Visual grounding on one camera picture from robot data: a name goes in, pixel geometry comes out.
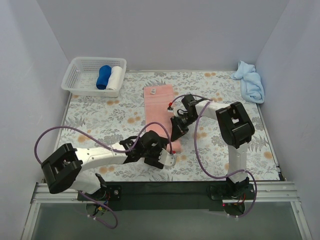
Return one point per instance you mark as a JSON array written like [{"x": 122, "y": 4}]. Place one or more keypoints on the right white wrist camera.
[{"x": 171, "y": 108}]

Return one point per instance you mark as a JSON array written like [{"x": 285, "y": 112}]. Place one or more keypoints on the pink towel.
[{"x": 156, "y": 102}]

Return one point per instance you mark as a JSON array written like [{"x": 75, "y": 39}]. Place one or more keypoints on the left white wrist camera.
[{"x": 166, "y": 158}]

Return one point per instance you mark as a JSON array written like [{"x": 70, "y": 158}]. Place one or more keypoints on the light blue crumpled towel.
[{"x": 251, "y": 87}]

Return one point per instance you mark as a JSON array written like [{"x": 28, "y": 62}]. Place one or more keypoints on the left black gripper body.
[{"x": 155, "y": 162}]

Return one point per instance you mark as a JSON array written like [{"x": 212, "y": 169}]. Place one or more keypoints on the blue rolled towel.
[{"x": 104, "y": 74}]

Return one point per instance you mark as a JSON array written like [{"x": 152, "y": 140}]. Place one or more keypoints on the aluminium rail frame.
[{"x": 274, "y": 213}]

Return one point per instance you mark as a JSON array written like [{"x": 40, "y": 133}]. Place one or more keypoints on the white rolled towel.
[{"x": 114, "y": 81}]

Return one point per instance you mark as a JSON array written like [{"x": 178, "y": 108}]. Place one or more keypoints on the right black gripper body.
[{"x": 179, "y": 122}]

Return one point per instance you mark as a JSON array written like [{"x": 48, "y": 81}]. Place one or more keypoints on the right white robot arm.
[{"x": 236, "y": 129}]

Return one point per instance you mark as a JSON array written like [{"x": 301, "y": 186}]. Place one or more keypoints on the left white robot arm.
[{"x": 68, "y": 167}]

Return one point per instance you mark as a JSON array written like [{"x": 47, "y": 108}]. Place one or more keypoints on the floral table mat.
[{"x": 204, "y": 154}]

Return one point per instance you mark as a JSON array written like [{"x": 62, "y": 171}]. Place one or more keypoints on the white plastic basket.
[{"x": 82, "y": 73}]

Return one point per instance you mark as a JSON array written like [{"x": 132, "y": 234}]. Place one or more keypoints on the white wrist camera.
[
  {"x": 166, "y": 158},
  {"x": 171, "y": 108}
]

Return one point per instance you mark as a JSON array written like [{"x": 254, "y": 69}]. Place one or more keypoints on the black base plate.
[{"x": 171, "y": 195}]

